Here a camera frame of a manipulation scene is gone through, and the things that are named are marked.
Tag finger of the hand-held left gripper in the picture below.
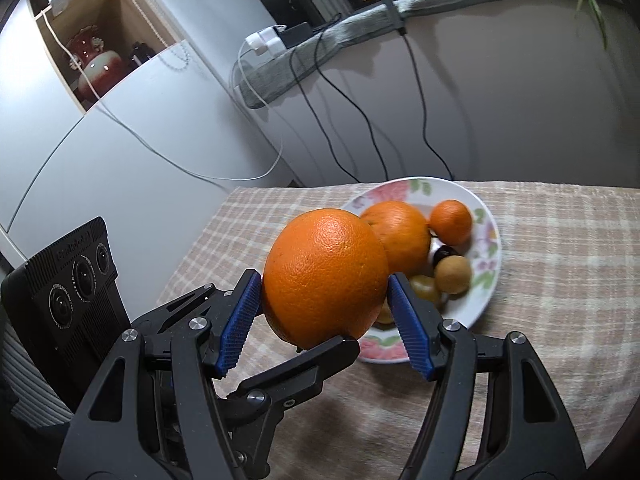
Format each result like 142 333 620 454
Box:
131 284 236 337
220 336 361 480

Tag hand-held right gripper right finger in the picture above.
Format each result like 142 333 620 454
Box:
387 272 586 480

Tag round brown kiwi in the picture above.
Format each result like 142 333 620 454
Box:
433 255 473 294

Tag person's left forearm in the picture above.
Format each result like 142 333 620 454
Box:
0 320 73 428

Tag checked beige tablecloth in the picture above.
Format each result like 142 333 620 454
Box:
155 180 640 480

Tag dark jar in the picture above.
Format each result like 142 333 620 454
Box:
129 42 156 68

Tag white cabinet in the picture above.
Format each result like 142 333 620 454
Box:
0 0 301 281

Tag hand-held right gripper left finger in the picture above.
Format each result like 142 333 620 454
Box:
57 269 263 480

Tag white power adapters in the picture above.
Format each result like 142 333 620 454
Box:
245 27 288 54

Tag floral white plate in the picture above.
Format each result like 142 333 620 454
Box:
340 176 502 364

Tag large round orange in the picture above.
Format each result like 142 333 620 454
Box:
360 200 432 276

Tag grey sill cloth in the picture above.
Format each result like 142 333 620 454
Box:
240 0 626 111

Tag oval smooth orange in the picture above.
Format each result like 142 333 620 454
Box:
262 208 390 350

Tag white bead cord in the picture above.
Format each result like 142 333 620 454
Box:
107 0 193 73

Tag long white cable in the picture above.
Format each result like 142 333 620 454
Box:
42 10 284 182

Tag red and white vase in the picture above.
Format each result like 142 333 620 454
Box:
67 25 126 106

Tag black power adapter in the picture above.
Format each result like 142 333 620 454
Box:
285 22 314 46

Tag black cable with switch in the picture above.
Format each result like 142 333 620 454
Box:
385 0 456 181

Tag greenish brown kiwi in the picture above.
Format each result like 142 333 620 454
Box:
410 275 443 306

